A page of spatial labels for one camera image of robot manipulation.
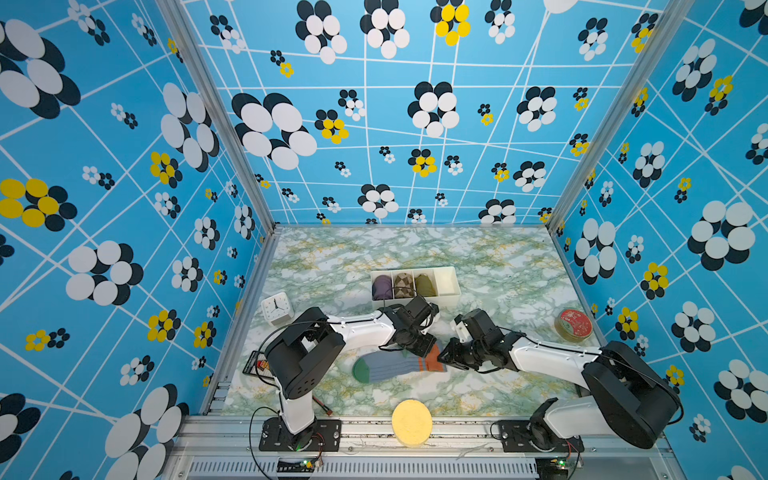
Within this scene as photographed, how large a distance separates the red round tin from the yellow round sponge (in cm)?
49

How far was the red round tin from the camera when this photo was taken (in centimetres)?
90

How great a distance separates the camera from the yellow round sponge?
0.73 m
